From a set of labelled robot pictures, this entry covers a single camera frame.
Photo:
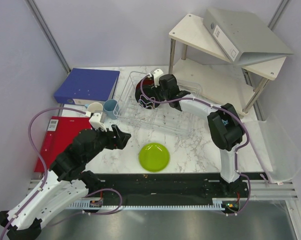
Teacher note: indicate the blue ring binder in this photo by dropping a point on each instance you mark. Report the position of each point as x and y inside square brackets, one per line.
[85, 86]

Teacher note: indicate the red and gold lacquer bowl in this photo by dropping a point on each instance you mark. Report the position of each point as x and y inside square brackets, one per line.
[147, 81]

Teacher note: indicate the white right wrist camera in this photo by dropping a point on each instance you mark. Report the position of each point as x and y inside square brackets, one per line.
[155, 76]

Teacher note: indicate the grey ring binder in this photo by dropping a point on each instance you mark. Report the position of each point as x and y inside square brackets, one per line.
[244, 37]

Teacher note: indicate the light blue plastic cup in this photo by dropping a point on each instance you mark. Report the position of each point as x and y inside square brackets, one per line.
[111, 108]

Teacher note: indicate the white slotted cable duct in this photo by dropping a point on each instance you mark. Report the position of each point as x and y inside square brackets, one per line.
[90, 205]

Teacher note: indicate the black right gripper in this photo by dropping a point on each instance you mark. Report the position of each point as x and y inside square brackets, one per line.
[159, 86]

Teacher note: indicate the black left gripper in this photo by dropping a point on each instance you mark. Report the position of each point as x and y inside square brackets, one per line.
[122, 138]

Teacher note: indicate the black lacquer plate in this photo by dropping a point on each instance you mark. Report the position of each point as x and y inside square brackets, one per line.
[150, 92]

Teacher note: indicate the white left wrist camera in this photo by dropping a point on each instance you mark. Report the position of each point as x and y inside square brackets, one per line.
[96, 123]

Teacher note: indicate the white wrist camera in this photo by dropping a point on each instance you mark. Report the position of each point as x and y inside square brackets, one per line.
[155, 76]
[96, 123]

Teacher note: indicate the lime green plate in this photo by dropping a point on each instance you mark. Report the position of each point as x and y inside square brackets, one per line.
[154, 157]

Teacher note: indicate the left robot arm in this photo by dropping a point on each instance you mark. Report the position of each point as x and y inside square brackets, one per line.
[66, 181]

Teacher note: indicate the light blue ceramic mug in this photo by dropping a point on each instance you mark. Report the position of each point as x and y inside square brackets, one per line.
[92, 108]

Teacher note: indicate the white two-tier shelf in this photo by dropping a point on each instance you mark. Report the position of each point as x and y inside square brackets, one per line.
[216, 85]

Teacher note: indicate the red ring binder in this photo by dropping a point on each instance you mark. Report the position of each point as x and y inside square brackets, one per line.
[60, 133]

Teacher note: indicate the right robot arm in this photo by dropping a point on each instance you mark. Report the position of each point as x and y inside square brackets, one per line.
[226, 132]

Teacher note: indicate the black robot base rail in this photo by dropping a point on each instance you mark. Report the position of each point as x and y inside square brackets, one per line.
[163, 188]

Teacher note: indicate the clear plastic bin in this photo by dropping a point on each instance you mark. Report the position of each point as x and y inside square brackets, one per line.
[278, 156]

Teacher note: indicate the white wire dish rack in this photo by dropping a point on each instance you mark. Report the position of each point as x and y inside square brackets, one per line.
[147, 115]

